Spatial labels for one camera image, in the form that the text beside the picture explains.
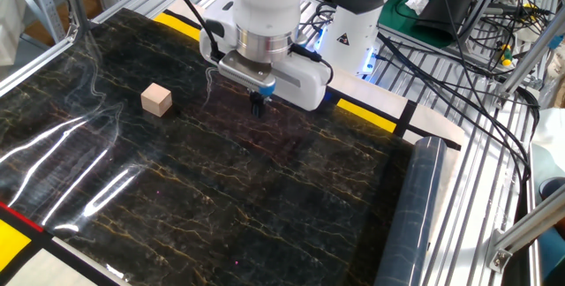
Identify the crumpled white paper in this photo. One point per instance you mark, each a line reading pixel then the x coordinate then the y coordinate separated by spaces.
pixel 417 5

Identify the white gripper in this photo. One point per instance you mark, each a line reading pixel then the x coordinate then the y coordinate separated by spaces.
pixel 304 83

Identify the black pouch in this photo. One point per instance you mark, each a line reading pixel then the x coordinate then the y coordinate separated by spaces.
pixel 446 12

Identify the black marble pattern sheet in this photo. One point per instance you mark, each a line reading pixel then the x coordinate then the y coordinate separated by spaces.
pixel 220 189

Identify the perforated grey steel upright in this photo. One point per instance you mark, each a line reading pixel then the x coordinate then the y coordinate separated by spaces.
pixel 44 3

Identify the small wooden cube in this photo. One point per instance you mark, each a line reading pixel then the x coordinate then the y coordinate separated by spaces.
pixel 156 100

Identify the silver wrist camera blue end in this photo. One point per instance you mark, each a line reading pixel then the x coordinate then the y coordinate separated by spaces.
pixel 247 74

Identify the teal bin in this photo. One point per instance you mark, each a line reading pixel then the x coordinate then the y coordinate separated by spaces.
pixel 552 250

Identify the yellow green screwdriver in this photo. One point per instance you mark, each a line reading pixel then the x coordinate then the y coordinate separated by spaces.
pixel 506 56

